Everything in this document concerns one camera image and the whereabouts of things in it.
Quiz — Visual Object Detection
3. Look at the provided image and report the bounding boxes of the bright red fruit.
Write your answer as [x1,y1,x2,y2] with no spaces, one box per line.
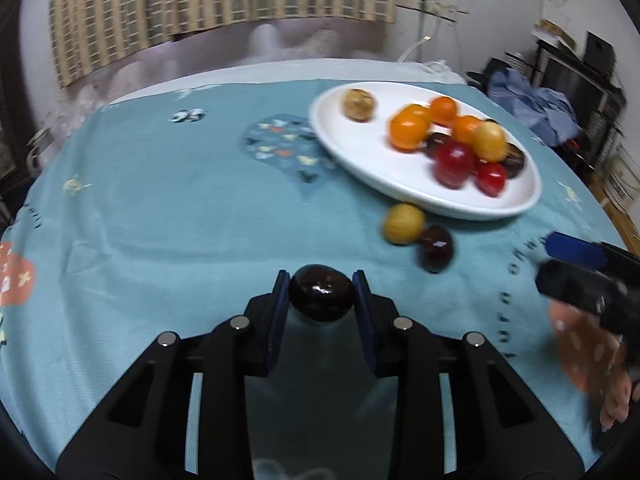
[475,162,506,197]

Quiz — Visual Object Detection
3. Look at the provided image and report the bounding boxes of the small olive yellow fruit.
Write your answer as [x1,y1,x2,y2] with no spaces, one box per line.
[382,204,426,246]

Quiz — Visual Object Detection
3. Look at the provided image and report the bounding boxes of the person's right hand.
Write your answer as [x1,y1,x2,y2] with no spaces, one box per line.
[599,341,639,431]

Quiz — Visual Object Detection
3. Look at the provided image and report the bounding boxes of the dark purple passion fruit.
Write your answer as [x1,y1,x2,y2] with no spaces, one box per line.
[500,142,527,179]

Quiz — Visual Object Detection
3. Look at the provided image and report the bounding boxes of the yellow spotted fruit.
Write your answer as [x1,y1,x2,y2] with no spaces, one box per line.
[472,120,508,162]

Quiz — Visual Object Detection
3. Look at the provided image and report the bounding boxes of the dark red plum near plate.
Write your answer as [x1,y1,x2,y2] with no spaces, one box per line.
[434,141,475,190]

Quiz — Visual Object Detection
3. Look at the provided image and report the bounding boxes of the blue clothing pile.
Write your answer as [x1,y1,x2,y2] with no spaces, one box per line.
[487,67,580,148]

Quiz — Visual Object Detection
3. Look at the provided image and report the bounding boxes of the orange tangerine near finger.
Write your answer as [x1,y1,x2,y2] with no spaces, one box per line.
[450,115,483,145]

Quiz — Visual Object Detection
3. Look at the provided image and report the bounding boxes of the teal patterned tablecloth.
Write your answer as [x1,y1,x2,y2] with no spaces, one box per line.
[1,80,620,466]

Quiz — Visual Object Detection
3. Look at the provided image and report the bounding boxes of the black tv and stand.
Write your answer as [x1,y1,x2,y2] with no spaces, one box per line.
[529,39,627,170]

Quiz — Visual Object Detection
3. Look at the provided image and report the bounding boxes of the orange tangerine far left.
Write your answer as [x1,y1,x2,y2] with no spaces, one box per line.
[428,96,459,128]

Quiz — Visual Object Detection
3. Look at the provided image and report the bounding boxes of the orange tangerine on plate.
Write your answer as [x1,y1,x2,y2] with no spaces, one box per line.
[388,110,432,152]

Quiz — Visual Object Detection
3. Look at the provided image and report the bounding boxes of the yellow orange tangerine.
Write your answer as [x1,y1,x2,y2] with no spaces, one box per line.
[402,103,432,122]

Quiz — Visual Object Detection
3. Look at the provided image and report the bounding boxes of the white oval plate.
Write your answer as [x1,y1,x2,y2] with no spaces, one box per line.
[309,81,542,221]

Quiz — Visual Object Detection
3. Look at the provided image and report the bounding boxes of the brown spotted small fruit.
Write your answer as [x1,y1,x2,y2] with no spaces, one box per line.
[342,88,378,122]

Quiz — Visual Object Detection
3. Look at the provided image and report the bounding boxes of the white power cable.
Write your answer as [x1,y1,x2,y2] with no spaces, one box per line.
[397,8,444,64]

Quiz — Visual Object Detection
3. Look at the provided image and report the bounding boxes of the white wall socket strip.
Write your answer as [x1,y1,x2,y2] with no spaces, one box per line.
[396,0,468,23]

